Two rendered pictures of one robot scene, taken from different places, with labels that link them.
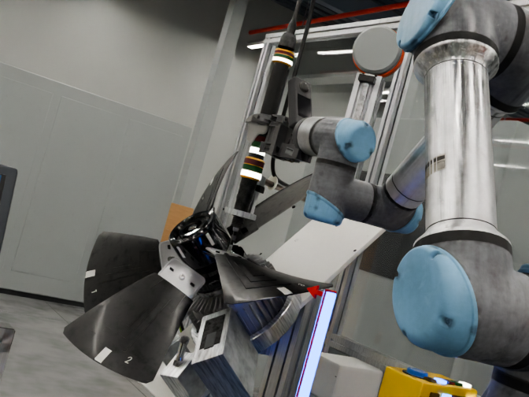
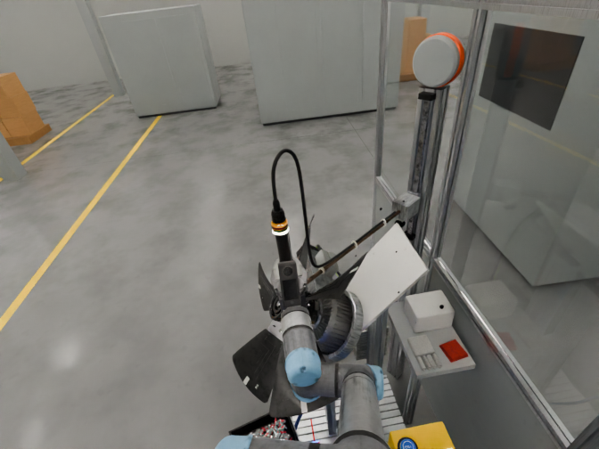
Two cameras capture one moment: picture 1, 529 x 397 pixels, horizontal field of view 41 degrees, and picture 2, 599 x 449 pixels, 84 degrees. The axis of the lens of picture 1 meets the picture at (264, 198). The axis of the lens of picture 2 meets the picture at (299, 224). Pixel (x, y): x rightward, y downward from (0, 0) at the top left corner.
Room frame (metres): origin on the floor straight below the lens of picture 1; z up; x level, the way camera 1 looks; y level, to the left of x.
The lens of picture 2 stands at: (0.93, -0.35, 2.13)
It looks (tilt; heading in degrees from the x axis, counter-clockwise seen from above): 36 degrees down; 30
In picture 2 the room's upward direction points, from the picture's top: 7 degrees counter-clockwise
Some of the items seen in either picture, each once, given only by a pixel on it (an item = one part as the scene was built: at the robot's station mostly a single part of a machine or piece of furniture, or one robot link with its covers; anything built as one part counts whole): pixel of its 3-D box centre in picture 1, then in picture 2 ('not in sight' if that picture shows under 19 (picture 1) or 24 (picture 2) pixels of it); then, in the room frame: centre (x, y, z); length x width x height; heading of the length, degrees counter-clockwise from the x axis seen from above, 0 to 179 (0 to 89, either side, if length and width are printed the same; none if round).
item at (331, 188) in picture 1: (336, 194); (312, 378); (1.29, -0.13, 1.36); 0.11 x 0.08 x 0.11; 109
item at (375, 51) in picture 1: (378, 52); (438, 61); (2.18, -0.22, 1.88); 0.17 x 0.15 x 0.16; 34
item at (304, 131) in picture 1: (318, 137); (298, 325); (1.35, -0.07, 1.46); 0.08 x 0.05 x 0.08; 124
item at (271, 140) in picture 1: (292, 138); (292, 302); (1.42, -0.02, 1.45); 0.12 x 0.08 x 0.09; 34
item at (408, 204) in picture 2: not in sight; (406, 206); (2.09, -0.19, 1.36); 0.10 x 0.07 x 0.08; 159
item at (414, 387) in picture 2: not in sight; (414, 384); (1.91, -0.35, 0.42); 0.04 x 0.04 x 0.83; 34
